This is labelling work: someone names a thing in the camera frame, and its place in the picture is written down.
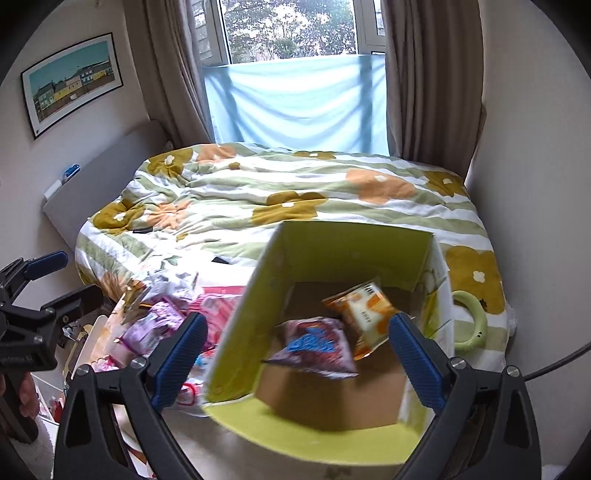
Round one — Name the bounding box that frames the pink and blue snack packet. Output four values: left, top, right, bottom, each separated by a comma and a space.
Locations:
276, 316, 360, 379

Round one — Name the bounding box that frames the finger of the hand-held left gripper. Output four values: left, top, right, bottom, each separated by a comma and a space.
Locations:
0, 250, 69, 305
43, 284, 105, 334

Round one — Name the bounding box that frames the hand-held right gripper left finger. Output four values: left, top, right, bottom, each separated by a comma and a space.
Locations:
54, 313, 208, 480

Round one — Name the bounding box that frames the pile of assorted snack bags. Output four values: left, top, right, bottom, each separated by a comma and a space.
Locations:
88, 270, 250, 411

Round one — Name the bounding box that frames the window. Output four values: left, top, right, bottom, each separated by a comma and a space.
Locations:
191, 0, 389, 65

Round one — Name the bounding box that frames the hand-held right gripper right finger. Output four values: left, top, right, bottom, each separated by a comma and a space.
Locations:
388, 311, 542, 480

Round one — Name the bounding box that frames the black cable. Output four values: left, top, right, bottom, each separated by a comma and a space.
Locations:
524, 339, 591, 381

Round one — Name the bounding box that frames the grey padded headboard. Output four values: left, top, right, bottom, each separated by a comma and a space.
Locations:
41, 120, 176, 241

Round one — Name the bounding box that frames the orange snack packet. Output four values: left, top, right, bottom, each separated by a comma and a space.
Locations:
322, 279, 399, 361

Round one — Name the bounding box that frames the light blue window cloth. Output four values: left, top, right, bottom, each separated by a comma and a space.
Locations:
202, 53, 389, 155

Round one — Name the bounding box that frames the floral striped blanket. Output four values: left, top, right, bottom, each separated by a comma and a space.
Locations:
74, 142, 518, 365

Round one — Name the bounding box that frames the green printed cardboard box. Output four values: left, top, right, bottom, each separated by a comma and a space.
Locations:
203, 222, 458, 467

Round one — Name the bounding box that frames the framed house picture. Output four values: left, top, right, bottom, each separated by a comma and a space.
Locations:
21, 32, 124, 140

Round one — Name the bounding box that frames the green plastic ring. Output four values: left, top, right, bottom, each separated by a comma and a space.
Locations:
450, 290, 489, 355

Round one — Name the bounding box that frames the person's left hand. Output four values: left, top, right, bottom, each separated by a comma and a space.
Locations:
18, 375, 42, 417

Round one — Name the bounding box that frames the beige curtain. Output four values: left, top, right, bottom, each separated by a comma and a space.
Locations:
143, 0, 218, 151
381, 0, 488, 162

